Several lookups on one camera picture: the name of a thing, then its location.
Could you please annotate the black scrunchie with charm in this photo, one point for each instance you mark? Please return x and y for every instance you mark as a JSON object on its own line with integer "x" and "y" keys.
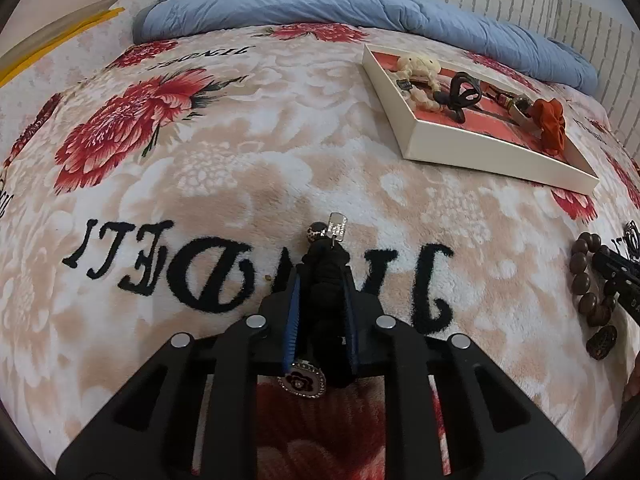
{"x": 318, "y": 338}

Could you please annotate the rust red scrunchie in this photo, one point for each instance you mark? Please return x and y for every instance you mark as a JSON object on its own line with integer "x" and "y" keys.
{"x": 548, "y": 116}

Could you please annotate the cream satin scrunchie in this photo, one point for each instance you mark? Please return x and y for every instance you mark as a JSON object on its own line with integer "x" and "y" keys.
{"x": 417, "y": 78}

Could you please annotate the yellow edged board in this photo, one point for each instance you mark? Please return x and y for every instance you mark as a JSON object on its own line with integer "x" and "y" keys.
{"x": 29, "y": 51}

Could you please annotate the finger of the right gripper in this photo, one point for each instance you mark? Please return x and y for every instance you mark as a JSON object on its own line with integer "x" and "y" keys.
{"x": 621, "y": 277}

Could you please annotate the blue rolled duvet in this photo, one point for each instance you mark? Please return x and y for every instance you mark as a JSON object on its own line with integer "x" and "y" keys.
{"x": 527, "y": 52}

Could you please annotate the black plastic claw clip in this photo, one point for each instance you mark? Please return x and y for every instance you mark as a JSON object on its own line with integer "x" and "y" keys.
{"x": 464, "y": 91}

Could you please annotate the white tray with brick liner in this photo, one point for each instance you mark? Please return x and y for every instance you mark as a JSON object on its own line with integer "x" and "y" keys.
{"x": 488, "y": 140}

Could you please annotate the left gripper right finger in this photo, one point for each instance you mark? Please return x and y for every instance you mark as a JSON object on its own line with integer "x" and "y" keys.
{"x": 451, "y": 412}

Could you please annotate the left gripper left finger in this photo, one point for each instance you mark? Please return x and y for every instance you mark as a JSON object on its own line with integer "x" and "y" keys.
{"x": 192, "y": 394}

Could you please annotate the floral fleece blanket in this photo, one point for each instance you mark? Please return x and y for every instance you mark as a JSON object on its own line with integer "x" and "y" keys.
{"x": 168, "y": 187}

